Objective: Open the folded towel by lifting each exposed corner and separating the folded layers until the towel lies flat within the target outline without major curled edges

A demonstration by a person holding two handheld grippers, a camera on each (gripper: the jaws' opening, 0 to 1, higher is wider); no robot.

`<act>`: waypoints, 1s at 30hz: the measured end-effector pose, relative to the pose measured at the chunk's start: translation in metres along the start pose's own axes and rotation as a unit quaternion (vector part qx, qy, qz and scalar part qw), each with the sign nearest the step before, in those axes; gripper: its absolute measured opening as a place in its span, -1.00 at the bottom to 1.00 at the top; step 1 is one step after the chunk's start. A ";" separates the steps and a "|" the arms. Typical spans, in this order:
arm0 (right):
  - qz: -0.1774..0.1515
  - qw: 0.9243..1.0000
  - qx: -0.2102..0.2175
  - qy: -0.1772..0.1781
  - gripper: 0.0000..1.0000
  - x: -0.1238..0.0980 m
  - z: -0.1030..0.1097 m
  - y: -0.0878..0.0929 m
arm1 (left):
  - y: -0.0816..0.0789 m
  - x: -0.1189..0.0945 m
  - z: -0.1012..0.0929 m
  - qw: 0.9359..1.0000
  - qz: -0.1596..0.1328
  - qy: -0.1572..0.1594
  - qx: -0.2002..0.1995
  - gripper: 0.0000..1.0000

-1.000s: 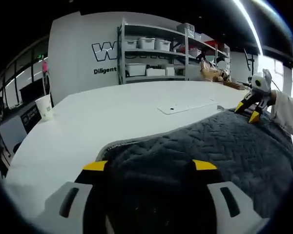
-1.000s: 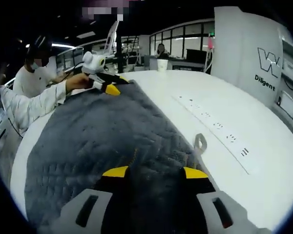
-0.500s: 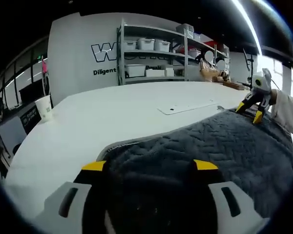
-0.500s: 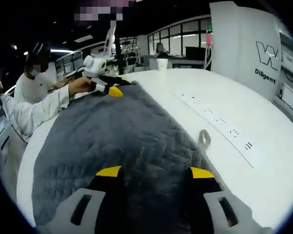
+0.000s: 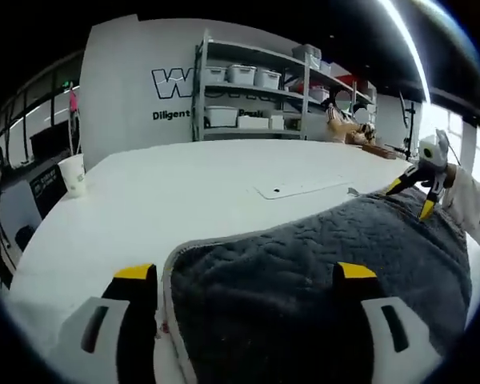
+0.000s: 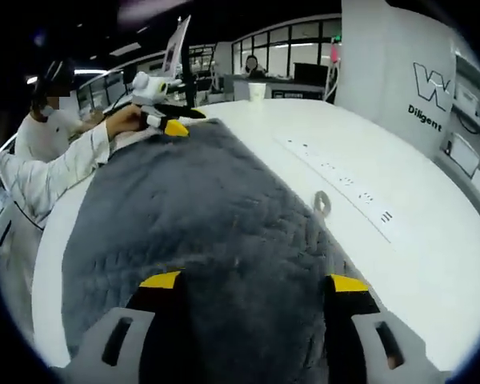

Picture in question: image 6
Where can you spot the person's left hand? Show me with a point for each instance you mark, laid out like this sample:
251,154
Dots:
126,123

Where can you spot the white lidded storage bin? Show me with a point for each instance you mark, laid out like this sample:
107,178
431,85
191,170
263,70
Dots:
467,95

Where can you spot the grey towel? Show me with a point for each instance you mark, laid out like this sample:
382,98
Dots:
184,208

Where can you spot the grey metal shelving rack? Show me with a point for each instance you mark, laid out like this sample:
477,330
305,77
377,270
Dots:
464,120

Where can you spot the pink hanging cloth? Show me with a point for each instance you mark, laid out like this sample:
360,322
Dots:
335,54

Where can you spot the black monitor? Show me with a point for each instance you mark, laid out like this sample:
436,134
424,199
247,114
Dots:
311,74

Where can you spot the white table socket cover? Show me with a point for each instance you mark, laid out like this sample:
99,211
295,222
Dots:
336,184

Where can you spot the large white storage box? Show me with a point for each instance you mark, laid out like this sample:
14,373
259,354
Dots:
465,154

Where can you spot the large display screen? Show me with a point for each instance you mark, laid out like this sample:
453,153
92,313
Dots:
174,48

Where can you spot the white paper cup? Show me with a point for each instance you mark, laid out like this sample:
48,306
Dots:
257,93

